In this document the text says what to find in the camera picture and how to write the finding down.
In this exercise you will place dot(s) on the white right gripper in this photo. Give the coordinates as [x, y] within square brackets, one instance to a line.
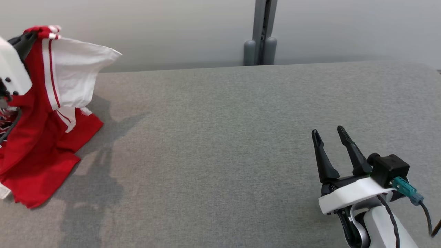
[351, 194]

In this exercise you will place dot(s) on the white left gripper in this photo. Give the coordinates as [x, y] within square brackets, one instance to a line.
[13, 74]

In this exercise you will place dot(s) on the red white numbered jersey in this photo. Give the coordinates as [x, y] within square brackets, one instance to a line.
[34, 144]

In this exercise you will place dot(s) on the grey fabric sofa seat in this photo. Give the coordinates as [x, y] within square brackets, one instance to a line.
[220, 155]

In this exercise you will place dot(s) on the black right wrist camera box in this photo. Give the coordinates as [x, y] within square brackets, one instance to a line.
[391, 168]

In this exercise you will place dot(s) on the grey cylinder post foot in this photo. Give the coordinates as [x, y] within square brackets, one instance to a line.
[271, 51]
[249, 53]

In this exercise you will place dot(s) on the grey vertical post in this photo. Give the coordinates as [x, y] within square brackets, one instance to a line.
[260, 20]

